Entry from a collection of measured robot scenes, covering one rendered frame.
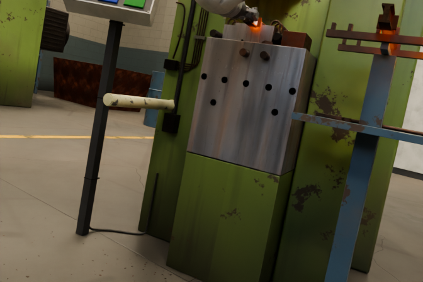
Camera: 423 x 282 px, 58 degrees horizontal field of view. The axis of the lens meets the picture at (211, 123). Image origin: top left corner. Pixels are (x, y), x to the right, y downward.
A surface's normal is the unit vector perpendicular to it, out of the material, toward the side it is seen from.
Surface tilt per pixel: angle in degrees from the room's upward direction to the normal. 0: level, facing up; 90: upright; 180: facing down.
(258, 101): 90
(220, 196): 90
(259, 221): 90
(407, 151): 90
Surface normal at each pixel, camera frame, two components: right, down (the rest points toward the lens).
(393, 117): -0.41, 0.00
